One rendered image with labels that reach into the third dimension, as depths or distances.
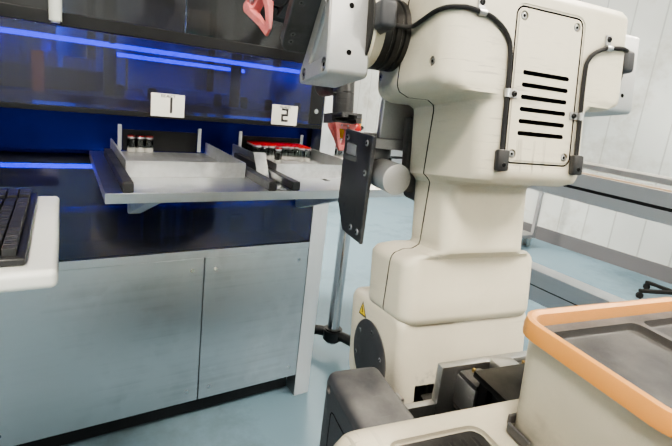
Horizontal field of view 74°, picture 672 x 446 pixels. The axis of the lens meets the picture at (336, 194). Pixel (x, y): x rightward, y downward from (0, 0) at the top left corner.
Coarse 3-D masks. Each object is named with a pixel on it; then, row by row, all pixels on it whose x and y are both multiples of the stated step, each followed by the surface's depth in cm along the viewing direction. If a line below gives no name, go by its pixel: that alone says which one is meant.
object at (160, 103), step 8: (152, 96) 116; (160, 96) 117; (168, 96) 118; (176, 96) 119; (184, 96) 120; (152, 104) 117; (160, 104) 118; (168, 104) 119; (176, 104) 120; (184, 104) 121; (152, 112) 117; (160, 112) 118; (168, 112) 119; (176, 112) 120
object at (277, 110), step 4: (272, 104) 134; (276, 104) 134; (272, 108) 134; (276, 108) 135; (280, 108) 135; (284, 108) 136; (288, 108) 137; (292, 108) 137; (296, 108) 138; (272, 112) 134; (276, 112) 135; (280, 112) 136; (284, 112) 136; (288, 112) 137; (292, 112) 138; (296, 112) 138; (272, 116) 135; (276, 116) 135; (280, 116) 136; (284, 116) 137; (288, 116) 137; (292, 116) 138; (296, 116) 139; (272, 120) 135; (276, 120) 136; (280, 120) 136; (288, 120) 138; (292, 120) 138; (296, 120) 139; (276, 124) 136; (280, 124) 137; (284, 124) 137; (288, 124) 138; (292, 124) 139
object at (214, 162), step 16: (112, 144) 116; (208, 144) 131; (128, 160) 93; (144, 160) 113; (160, 160) 115; (176, 160) 118; (192, 160) 121; (208, 160) 124; (224, 160) 119; (240, 160) 109; (144, 176) 95; (160, 176) 97; (176, 176) 99; (192, 176) 101; (208, 176) 103; (224, 176) 104; (240, 176) 107
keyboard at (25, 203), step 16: (0, 192) 90; (16, 192) 92; (0, 208) 82; (16, 208) 82; (32, 208) 86; (0, 224) 73; (16, 224) 74; (32, 224) 80; (0, 240) 67; (16, 240) 67; (0, 256) 64; (16, 256) 64
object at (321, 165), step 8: (232, 152) 139; (240, 152) 133; (248, 152) 127; (312, 152) 148; (320, 152) 144; (272, 160) 136; (288, 160) 140; (312, 160) 146; (320, 160) 144; (328, 160) 139; (336, 160) 135; (272, 168) 113; (280, 168) 111; (288, 168) 113; (296, 168) 114; (304, 168) 115; (312, 168) 116; (320, 168) 117; (328, 168) 119; (336, 168) 120; (296, 176) 114; (304, 176) 116; (312, 176) 117; (320, 176) 118; (328, 176) 119; (336, 176) 121
